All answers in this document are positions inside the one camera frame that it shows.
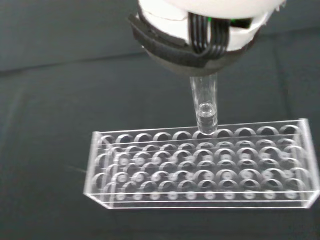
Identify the black bench cloth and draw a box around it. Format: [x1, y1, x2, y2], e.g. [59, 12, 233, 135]
[0, 0, 320, 240]

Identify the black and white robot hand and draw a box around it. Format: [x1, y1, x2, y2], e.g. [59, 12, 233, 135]
[127, 0, 287, 77]

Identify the clear plastic test tube rack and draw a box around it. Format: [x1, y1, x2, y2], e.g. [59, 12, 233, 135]
[82, 118, 320, 210]

